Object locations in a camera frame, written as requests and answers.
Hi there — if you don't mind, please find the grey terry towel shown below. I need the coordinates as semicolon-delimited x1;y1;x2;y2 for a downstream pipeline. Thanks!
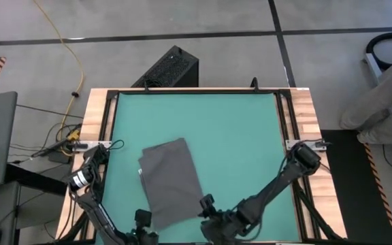
137;137;204;231

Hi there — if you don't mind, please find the green table mat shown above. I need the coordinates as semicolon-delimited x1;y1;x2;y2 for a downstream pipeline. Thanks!
95;93;302;244

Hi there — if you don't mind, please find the black power adapter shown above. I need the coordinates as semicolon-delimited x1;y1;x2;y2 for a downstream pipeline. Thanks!
48;149;71;165

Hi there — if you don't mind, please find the black computer tower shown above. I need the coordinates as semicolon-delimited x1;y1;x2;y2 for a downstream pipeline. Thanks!
131;45;199;88

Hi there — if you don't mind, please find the person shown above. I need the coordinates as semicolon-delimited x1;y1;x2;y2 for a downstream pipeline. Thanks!
338;50;392;144

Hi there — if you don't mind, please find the grey metal stand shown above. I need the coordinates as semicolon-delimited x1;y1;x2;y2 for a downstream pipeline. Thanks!
363;52;387;86

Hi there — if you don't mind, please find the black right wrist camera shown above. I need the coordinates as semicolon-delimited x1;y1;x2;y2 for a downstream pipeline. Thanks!
199;193;216;214

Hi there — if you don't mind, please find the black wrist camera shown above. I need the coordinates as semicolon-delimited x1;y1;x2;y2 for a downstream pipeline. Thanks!
134;209;153;229
199;193;216;214

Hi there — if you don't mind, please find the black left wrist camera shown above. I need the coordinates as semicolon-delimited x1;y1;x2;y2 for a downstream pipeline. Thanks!
134;209;153;229

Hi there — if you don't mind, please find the black cable loop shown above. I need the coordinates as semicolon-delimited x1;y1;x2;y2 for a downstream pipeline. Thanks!
109;139;126;152

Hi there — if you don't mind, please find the yellow cable plug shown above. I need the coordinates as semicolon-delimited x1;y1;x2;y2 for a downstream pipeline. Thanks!
66;128;82;141

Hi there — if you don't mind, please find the black metal table frame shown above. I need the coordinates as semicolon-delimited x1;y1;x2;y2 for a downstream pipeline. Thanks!
56;77;346;245

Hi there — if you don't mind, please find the thin black floor cable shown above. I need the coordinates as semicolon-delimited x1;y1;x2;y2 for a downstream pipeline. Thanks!
15;103;85;120

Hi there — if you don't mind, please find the yellow floor cable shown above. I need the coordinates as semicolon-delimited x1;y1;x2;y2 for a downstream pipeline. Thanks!
31;0;85;137

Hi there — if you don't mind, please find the black vacuum hose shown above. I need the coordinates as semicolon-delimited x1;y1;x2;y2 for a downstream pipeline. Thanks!
365;31;392;71

